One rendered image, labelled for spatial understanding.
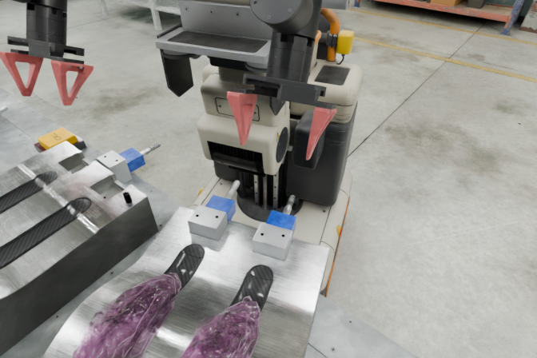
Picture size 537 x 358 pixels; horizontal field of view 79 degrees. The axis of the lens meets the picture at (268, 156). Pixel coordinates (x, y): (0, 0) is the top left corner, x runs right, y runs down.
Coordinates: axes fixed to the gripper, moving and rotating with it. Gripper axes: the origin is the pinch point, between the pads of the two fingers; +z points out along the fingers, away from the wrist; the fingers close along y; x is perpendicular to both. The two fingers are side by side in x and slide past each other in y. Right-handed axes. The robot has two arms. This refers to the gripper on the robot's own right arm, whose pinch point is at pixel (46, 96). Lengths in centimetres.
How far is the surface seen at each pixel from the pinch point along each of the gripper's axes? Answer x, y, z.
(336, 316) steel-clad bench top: -1, 56, 22
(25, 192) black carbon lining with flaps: -5.9, 2.8, 15.9
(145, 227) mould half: -0.1, 22.7, 18.5
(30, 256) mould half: -14.0, 15.0, 19.8
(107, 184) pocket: 0.7, 13.6, 13.4
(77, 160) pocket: 3.8, 3.4, 11.7
